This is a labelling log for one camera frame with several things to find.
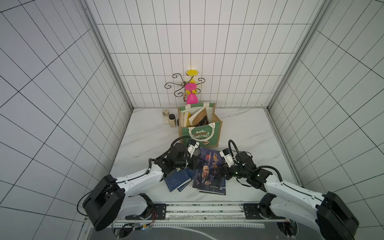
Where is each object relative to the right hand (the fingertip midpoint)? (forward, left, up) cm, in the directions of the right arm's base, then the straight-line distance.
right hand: (214, 165), depth 81 cm
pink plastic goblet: (+38, +15, +16) cm, 44 cm away
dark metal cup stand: (+38, +20, +19) cm, 47 cm away
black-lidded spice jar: (+31, +29, 0) cm, 42 cm away
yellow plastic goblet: (+53, +16, +25) cm, 61 cm away
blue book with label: (-7, +21, -4) cm, 22 cm away
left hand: (-1, +7, +4) cm, 8 cm away
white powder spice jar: (+34, +34, +1) cm, 48 cm away
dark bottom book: (+23, +12, +11) cm, 29 cm away
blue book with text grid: (-11, -4, -6) cm, 13 cm away
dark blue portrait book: (-6, +4, +2) cm, 7 cm away
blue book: (-3, +13, -5) cm, 14 cm away
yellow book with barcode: (+21, +16, +10) cm, 28 cm away
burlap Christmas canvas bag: (+18, +4, +6) cm, 19 cm away
